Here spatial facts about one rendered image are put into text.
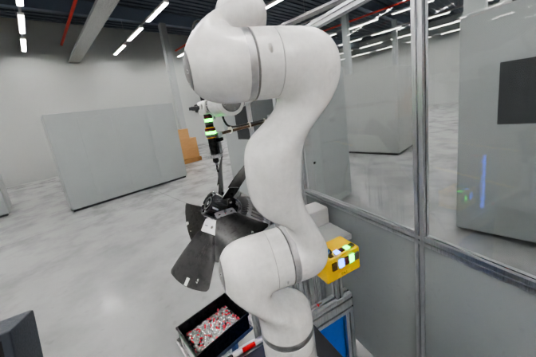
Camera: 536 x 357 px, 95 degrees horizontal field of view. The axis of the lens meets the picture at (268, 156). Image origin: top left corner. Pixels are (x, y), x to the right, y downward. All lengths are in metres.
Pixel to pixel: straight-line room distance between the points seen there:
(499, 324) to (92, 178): 6.46
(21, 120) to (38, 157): 1.46
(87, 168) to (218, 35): 6.29
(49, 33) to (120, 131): 7.79
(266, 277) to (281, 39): 0.40
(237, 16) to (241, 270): 0.42
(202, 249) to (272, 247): 0.73
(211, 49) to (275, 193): 0.23
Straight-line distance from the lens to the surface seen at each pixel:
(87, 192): 6.63
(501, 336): 1.34
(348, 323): 1.25
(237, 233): 0.98
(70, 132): 6.50
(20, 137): 13.13
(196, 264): 1.21
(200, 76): 0.33
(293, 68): 0.35
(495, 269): 1.19
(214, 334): 1.13
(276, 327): 0.59
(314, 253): 0.52
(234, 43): 0.33
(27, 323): 0.87
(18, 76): 13.33
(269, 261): 0.51
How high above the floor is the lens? 1.63
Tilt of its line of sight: 11 degrees down
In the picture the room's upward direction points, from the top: 8 degrees counter-clockwise
